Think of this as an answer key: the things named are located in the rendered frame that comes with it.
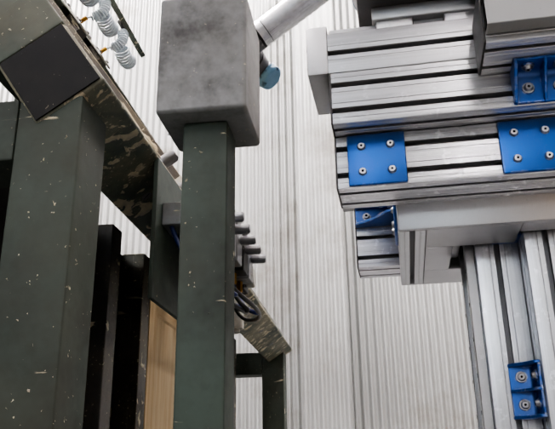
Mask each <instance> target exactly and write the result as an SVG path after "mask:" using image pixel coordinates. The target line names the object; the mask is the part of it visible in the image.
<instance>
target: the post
mask: <svg viewBox="0 0 555 429"><path fill-rule="evenodd" d="M235 157H236V141H235V139H234V137H233V134H232V132H231V129H230V127H229V125H228V122H227V121H218V122H206V123H186V124H185V125H184V134H183V158H182V182H181V206H180V253H179V277H178V301H177V325H176V349H175V395H174V419H173V429H233V411H234V284H235Z"/></svg>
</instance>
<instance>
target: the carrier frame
mask: <svg viewBox="0 0 555 429"><path fill-rule="evenodd" d="M105 141H106V125H105V123H104V122H103V121H102V120H101V118H100V117H99V115H98V114H97V113H96V112H95V110H94V109H93V108H92V106H91V105H90V104H89V103H88V102H87V101H86V99H85V98H84V97H83V96H79V97H77V98H75V99H74V100H72V101H70V102H69V103H67V104H66V105H64V106H63V107H61V108H60V109H59V110H58V111H56V112H54V113H53V114H51V115H50V116H48V117H46V118H45V119H44V120H42V121H41V122H40V123H35V121H34V120H33V118H32V117H31V115H30V113H29V112H28V110H27V109H26V107H25V106H24V104H23V103H22V102H20V101H17V100H15V101H4V102H0V429H143V423H144V406H145V389H146V355H147V338H148V321H149V304H150V300H149V299H148V298H147V291H148V275H149V257H148V256H147V255H145V254H131V255H121V245H122V232H121V231H120V230H119V229H118V228H117V227H116V226H114V225H113V224H105V225H99V216H100V195H101V184H102V174H103V162H104V151H105ZM253 377H262V429H288V427H287V382H286V355H285V354H284V353H283V352H282V353H281V354H279V355H278V356H277V357H275V358H274V359H273V360H272V361H271V362H268V361H267V360H266V359H265V358H264V357H263V356H262V355H261V354H260V353H259V352H253V353H237V341H236V340H235V339H234V411H233V429H236V378H253Z"/></svg>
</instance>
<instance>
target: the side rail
mask: <svg viewBox="0 0 555 429"><path fill-rule="evenodd" d="M60 24H62V25H66V24H65V22H64V21H63V20H62V19H61V17H60V16H59V15H58V13H57V12H56V11H55V9H54V7H53V6H52V5H51V3H50V2H49V0H0V64H1V63H2V62H4V61H5V60H6V59H8V58H9V57H11V56H13V55H14V54H16V53H18V52H19V51H21V50H22V49H23V48H25V47H26V46H28V45H29V44H31V43H33V42H34V41H36V40H37V39H39V38H40V37H42V36H43V35H45V34H46V33H48V32H49V31H51V30H53V29H54V28H55V27H56V26H58V25H60Z"/></svg>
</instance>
